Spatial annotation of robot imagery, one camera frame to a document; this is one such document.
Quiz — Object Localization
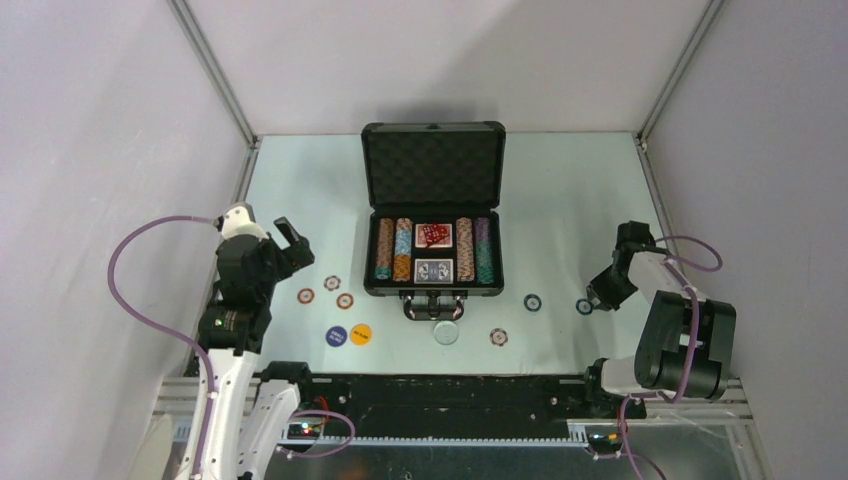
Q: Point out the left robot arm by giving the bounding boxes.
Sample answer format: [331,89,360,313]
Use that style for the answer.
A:
[176,204,316,479]

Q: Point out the yellow big blind button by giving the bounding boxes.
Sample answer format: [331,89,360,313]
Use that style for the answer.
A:
[350,324,373,346]

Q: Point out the orange poker chip at edge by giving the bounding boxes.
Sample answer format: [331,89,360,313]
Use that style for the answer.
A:
[297,288,315,304]

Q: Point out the blue playing card deck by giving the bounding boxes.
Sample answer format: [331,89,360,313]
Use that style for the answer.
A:
[413,259,455,284]

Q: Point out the green blue 50 chip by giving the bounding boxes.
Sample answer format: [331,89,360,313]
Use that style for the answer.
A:
[523,294,542,312]
[575,298,594,316]

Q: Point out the blue small blind button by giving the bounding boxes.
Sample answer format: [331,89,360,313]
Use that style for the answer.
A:
[325,325,349,348]

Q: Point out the clear dealer button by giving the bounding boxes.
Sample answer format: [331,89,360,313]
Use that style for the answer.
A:
[433,321,459,346]

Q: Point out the brown white poker chip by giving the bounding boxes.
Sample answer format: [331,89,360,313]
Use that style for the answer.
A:
[489,328,509,347]

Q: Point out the red dice set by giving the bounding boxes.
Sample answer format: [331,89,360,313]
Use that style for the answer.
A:
[415,223,453,249]

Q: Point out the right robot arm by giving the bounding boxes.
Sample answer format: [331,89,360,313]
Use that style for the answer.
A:
[575,221,737,418]

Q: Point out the pink brown chip stack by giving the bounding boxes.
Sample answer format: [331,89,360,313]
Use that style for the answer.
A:
[456,217,475,282]

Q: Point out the white red poker chip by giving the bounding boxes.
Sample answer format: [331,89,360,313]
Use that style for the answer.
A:
[323,275,341,291]

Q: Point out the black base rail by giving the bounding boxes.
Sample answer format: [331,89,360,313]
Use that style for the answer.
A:
[299,374,623,441]

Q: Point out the black poker case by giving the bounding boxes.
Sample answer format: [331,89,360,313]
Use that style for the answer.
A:
[360,121,507,322]

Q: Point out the blue orange chip stack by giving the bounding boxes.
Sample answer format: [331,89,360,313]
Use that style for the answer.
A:
[392,218,413,282]

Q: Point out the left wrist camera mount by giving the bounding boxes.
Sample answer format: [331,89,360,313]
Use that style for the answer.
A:
[213,202,270,241]

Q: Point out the purple green chip stack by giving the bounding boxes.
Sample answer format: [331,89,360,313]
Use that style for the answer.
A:
[474,217,495,284]

